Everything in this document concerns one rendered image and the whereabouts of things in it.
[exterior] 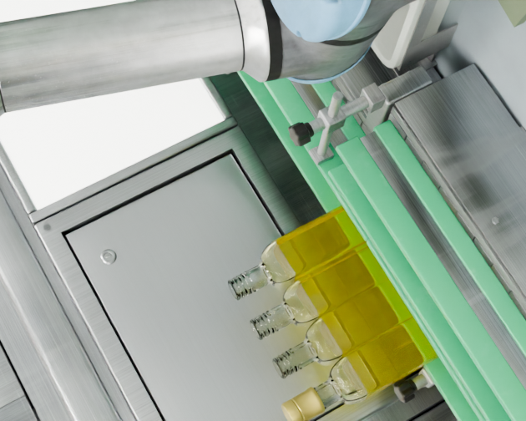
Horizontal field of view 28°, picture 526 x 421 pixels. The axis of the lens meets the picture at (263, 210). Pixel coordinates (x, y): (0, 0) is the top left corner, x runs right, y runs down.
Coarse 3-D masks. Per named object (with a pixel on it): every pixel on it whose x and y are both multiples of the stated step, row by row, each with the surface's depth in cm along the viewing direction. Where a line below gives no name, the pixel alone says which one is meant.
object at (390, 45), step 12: (420, 0) 119; (396, 12) 137; (408, 12) 123; (420, 12) 122; (396, 24) 137; (408, 24) 124; (384, 36) 136; (396, 36) 136; (408, 36) 127; (372, 48) 137; (384, 48) 136; (396, 48) 130; (384, 60) 135; (396, 60) 132
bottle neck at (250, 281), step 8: (248, 272) 135; (256, 272) 135; (264, 272) 135; (232, 280) 134; (240, 280) 134; (248, 280) 134; (256, 280) 134; (264, 280) 135; (232, 288) 136; (240, 288) 134; (248, 288) 134; (256, 288) 135; (240, 296) 134
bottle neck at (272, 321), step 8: (280, 304) 135; (264, 312) 134; (272, 312) 133; (280, 312) 133; (288, 312) 133; (256, 320) 133; (264, 320) 133; (272, 320) 133; (280, 320) 133; (288, 320) 134; (256, 328) 132; (264, 328) 132; (272, 328) 133; (280, 328) 134; (256, 336) 134; (264, 336) 133
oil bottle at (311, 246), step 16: (336, 208) 137; (320, 224) 136; (336, 224) 136; (352, 224) 136; (288, 240) 135; (304, 240) 135; (320, 240) 135; (336, 240) 135; (352, 240) 136; (272, 256) 134; (288, 256) 134; (304, 256) 134; (320, 256) 134; (336, 256) 136; (272, 272) 134; (288, 272) 133; (304, 272) 134
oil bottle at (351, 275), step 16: (352, 256) 135; (368, 256) 135; (320, 272) 134; (336, 272) 134; (352, 272) 134; (368, 272) 135; (384, 272) 135; (288, 288) 134; (304, 288) 133; (320, 288) 133; (336, 288) 134; (352, 288) 134; (368, 288) 134; (288, 304) 133; (304, 304) 133; (320, 304) 133; (336, 304) 133; (304, 320) 133
